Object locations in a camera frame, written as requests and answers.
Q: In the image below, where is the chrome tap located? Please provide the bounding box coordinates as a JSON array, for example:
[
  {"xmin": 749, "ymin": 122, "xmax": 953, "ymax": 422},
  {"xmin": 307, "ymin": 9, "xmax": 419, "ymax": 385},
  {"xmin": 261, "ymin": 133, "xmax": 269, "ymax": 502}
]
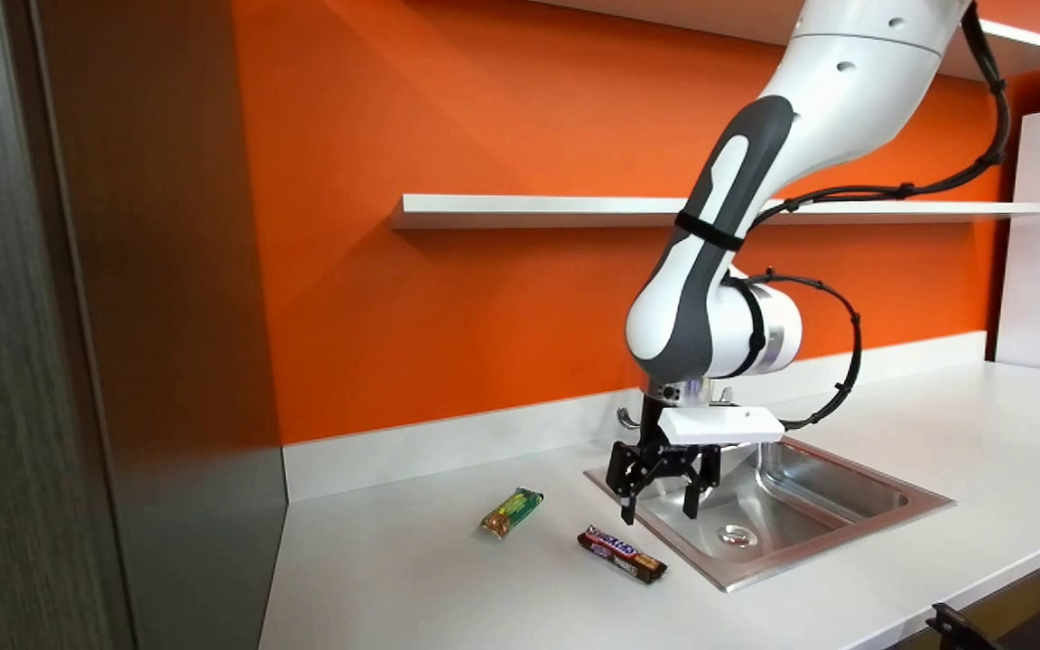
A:
[{"xmin": 617, "ymin": 386, "xmax": 738, "ymax": 432}]

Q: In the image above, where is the stainless steel sink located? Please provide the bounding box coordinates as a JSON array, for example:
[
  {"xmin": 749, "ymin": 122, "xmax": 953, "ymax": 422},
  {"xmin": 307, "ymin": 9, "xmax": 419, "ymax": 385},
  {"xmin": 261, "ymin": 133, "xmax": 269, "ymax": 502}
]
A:
[{"xmin": 584, "ymin": 437, "xmax": 955, "ymax": 593}]

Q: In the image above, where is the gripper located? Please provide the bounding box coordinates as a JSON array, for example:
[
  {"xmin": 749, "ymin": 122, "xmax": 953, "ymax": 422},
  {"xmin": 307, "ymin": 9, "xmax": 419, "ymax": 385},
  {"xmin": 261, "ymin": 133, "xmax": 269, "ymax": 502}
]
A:
[{"xmin": 607, "ymin": 394, "xmax": 722, "ymax": 526}]

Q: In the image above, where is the brown chocolate bar pack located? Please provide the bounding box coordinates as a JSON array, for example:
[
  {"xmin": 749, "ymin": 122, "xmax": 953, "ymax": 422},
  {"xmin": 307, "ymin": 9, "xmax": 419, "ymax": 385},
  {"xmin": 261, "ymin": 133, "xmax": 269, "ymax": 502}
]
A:
[{"xmin": 576, "ymin": 525, "xmax": 669, "ymax": 585}]

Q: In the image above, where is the black chair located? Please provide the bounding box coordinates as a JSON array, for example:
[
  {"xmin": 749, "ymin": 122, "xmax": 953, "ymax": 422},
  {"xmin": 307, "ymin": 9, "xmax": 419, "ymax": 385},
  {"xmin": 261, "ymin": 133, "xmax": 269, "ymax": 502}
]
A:
[{"xmin": 925, "ymin": 602, "xmax": 1040, "ymax": 650}]

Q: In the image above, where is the long white wall shelf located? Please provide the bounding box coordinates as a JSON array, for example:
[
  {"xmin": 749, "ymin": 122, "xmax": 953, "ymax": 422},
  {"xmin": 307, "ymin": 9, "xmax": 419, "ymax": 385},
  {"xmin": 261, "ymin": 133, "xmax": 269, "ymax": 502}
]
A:
[{"xmin": 390, "ymin": 193, "xmax": 1040, "ymax": 230}]

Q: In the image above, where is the green snack bar pack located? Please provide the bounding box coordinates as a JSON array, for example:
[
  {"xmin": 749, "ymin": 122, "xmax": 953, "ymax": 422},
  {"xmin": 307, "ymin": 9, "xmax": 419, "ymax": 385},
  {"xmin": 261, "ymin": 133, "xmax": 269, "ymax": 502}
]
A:
[{"xmin": 479, "ymin": 487, "xmax": 545, "ymax": 541}]

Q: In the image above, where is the tall grey cabinet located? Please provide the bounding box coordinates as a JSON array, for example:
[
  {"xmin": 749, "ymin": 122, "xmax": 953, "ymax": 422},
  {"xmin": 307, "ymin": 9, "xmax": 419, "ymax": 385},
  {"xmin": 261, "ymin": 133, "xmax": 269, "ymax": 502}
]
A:
[{"xmin": 0, "ymin": 0, "xmax": 289, "ymax": 650}]

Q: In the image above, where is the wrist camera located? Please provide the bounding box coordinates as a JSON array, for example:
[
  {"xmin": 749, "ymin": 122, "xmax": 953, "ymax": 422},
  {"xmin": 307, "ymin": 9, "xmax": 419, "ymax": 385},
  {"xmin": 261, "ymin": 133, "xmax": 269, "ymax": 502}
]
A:
[{"xmin": 659, "ymin": 405, "xmax": 786, "ymax": 446}]

